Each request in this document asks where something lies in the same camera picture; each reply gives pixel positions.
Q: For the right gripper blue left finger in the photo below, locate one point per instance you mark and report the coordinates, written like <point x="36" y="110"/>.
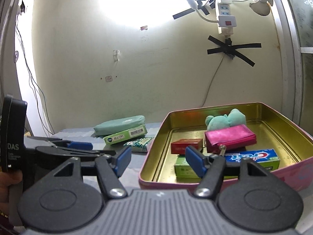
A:
<point x="121" y="160"/>

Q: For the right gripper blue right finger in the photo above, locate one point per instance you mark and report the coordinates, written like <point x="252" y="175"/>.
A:
<point x="197" y="161"/>

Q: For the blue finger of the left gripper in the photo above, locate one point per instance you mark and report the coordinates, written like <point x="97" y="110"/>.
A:
<point x="80" y="145"/>

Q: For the red cigarette box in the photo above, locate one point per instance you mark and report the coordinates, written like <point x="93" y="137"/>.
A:
<point x="179" y="147"/>

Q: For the green barcode box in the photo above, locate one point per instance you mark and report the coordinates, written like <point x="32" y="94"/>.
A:
<point x="125" y="135"/>
<point x="183" y="170"/>

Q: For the green patterned tissue pack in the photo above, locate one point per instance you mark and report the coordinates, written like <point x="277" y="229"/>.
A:
<point x="140" y="145"/>

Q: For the mint green pouch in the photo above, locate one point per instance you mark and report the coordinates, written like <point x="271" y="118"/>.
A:
<point x="118" y="125"/>

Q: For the magenta glossy wallet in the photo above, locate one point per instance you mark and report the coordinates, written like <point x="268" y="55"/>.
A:
<point x="232" y="138"/>

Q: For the mint green plush toy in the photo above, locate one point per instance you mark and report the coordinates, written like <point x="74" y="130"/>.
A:
<point x="234" y="118"/>

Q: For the green blue Crest toothpaste box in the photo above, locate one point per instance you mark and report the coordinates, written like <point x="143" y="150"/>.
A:
<point x="267" y="158"/>

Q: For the person's left hand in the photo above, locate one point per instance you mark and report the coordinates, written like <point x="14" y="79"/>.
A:
<point x="7" y="180"/>

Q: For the black tape cross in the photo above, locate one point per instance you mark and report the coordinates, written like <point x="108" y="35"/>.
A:
<point x="231" y="50"/>
<point x="201" y="6"/>

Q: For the white power strip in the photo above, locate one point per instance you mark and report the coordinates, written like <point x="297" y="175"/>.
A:
<point x="226" y="20"/>

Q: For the upper black tape cross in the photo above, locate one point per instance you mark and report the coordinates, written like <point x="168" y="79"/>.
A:
<point x="201" y="6"/>

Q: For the white lamp plug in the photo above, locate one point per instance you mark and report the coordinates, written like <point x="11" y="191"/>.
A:
<point x="194" y="6"/>

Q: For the glass door metal frame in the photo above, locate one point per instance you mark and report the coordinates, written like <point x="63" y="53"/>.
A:
<point x="294" y="28"/>

